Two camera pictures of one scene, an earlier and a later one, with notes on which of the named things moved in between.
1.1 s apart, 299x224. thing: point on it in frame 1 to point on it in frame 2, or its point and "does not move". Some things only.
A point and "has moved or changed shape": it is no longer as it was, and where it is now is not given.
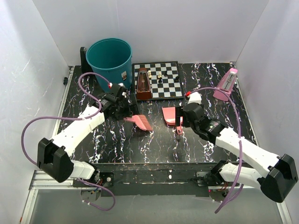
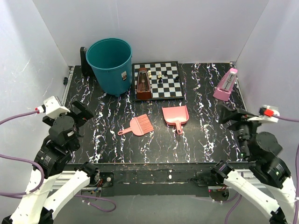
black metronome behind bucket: x=85 y=66 does not move
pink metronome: x=226 y=84 does not move
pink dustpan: x=169 y=115 does not move
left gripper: x=131 y=109 to x=85 y=113
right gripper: x=180 y=112 to x=226 y=113
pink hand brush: x=141 y=121 has moved or changed shape
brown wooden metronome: x=144 y=88 does not move
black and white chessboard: x=164 y=79 does not move
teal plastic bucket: x=111 y=58 does not move
